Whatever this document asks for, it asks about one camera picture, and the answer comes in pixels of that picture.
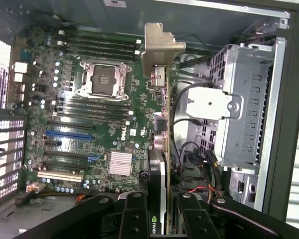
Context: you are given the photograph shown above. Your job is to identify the small silver chipset heatsink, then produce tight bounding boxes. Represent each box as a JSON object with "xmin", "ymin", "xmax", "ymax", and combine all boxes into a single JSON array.
[{"xmin": 108, "ymin": 150, "xmax": 133, "ymax": 175}]

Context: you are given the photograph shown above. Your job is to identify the green Dell motherboard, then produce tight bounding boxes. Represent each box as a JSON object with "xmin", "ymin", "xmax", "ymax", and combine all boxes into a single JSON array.
[{"xmin": 13, "ymin": 27, "xmax": 175, "ymax": 197}]

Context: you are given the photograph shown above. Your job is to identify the white expansion slot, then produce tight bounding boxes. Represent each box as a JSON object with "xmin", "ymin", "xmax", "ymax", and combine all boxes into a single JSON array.
[{"xmin": 36, "ymin": 170, "xmax": 85, "ymax": 184}]

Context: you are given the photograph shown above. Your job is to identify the white power connector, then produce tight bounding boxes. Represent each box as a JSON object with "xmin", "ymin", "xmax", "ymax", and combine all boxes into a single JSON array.
[{"xmin": 25, "ymin": 182, "xmax": 46, "ymax": 194}]

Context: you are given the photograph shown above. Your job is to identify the blue expansion slot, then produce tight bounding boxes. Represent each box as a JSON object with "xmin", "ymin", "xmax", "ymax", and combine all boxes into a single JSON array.
[{"xmin": 46, "ymin": 130, "xmax": 94, "ymax": 142}]

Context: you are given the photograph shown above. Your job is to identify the grey power supply unit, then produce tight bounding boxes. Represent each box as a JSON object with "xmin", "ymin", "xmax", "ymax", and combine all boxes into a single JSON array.
[{"xmin": 0, "ymin": 195, "xmax": 90, "ymax": 239}]

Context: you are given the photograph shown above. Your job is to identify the metal CPU socket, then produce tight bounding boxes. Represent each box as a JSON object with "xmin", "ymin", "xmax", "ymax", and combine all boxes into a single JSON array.
[{"xmin": 74, "ymin": 59, "xmax": 133, "ymax": 100}]

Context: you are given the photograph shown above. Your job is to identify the perforated metal drive cage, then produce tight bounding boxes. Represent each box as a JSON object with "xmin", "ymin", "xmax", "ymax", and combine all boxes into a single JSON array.
[{"xmin": 184, "ymin": 43, "xmax": 277, "ymax": 175}]

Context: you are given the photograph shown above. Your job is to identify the dark grey open PC case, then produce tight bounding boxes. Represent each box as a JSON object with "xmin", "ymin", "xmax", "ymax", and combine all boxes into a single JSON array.
[{"xmin": 0, "ymin": 0, "xmax": 299, "ymax": 239}]

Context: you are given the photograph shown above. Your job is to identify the white case sticker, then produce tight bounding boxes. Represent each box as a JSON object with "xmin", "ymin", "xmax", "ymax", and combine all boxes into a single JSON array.
[{"xmin": 103, "ymin": 0, "xmax": 127, "ymax": 7}]

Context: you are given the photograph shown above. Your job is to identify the red wire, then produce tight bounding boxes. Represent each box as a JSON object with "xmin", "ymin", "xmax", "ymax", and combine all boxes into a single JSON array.
[{"xmin": 178, "ymin": 141, "xmax": 224, "ymax": 197}]

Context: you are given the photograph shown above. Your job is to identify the black wire bundle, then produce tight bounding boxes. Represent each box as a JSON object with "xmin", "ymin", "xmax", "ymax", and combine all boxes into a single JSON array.
[{"xmin": 173, "ymin": 117, "xmax": 230, "ymax": 200}]

